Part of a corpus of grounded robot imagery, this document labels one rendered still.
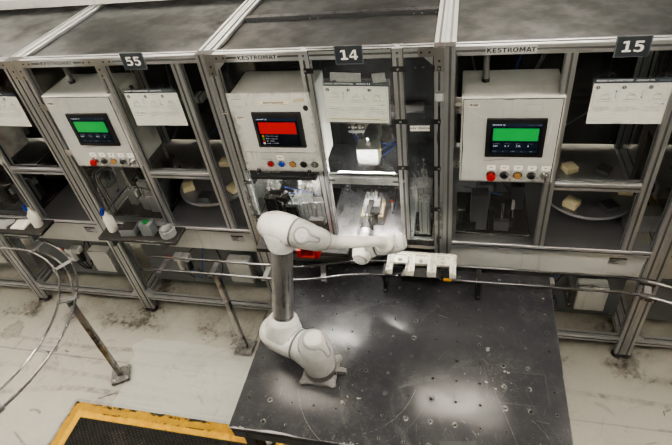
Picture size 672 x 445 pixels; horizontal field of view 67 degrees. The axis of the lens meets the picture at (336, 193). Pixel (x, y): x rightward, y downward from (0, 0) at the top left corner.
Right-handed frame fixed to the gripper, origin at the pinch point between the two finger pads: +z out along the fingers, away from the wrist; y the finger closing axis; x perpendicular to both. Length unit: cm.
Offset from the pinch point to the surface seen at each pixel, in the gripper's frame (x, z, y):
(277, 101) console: 37, -13, 77
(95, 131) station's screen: 143, -15, 61
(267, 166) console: 50, -14, 38
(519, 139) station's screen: -73, -17, 59
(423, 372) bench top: -34, -81, -33
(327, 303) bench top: 21, -44, -33
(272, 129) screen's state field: 42, -16, 63
